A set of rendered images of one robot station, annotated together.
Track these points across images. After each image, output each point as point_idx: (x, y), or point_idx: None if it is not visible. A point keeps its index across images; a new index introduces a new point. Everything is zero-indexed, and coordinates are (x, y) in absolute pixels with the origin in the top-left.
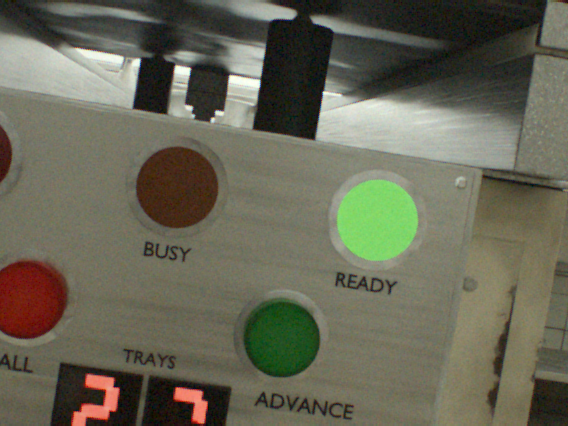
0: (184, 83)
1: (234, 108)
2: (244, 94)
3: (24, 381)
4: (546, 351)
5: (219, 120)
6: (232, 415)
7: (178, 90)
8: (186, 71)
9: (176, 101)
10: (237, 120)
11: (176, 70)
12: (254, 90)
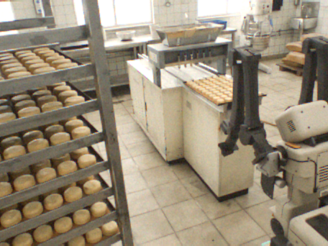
0: (113, 26)
1: (132, 34)
2: (126, 25)
3: None
4: (201, 62)
5: (130, 37)
6: None
7: (114, 29)
8: (112, 24)
9: (120, 36)
10: (133, 36)
11: (110, 24)
12: (128, 24)
